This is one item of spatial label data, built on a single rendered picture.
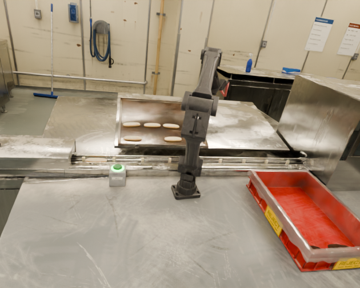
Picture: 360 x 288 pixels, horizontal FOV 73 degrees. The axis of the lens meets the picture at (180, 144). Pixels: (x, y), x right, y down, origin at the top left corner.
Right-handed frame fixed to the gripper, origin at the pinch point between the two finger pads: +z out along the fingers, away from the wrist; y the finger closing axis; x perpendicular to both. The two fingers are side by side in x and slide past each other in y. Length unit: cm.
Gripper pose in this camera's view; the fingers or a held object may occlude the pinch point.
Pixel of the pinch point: (219, 101)
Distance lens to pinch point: 122.1
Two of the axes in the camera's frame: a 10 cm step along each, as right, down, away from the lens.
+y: -5.5, 7.1, -4.4
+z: 3.7, 6.8, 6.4
